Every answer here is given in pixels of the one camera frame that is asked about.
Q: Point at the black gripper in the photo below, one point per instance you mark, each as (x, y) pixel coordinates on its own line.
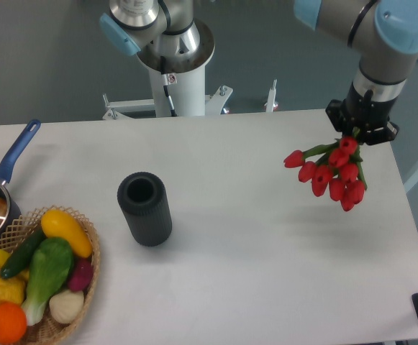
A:
(370, 123)

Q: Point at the red tulip bouquet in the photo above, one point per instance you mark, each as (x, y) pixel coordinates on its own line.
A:
(334, 168)

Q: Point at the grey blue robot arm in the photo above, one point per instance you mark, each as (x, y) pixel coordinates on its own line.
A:
(385, 33)

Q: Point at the dark grey ribbed vase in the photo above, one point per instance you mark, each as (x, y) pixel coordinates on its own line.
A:
(143, 200)

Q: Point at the purple red beet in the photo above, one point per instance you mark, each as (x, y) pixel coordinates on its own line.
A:
(81, 276)

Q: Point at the yellow squash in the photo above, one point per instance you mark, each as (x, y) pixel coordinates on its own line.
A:
(57, 223)

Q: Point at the green bok choy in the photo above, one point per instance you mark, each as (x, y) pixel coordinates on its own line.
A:
(49, 268)

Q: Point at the woven wicker basket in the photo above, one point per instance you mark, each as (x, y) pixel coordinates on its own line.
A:
(48, 330)

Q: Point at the white garlic bulb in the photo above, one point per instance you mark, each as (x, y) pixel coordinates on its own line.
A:
(66, 305)

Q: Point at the dark green cucumber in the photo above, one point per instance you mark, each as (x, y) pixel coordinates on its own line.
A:
(21, 257)

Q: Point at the yellow corn cob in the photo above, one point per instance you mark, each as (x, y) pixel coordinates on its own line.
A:
(0, 291)

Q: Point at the orange fruit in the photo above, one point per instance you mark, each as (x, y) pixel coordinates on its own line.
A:
(13, 323)

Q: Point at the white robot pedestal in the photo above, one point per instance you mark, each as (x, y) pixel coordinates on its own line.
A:
(176, 66)

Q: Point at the blue handled saucepan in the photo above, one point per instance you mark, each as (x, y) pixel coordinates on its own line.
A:
(7, 167)

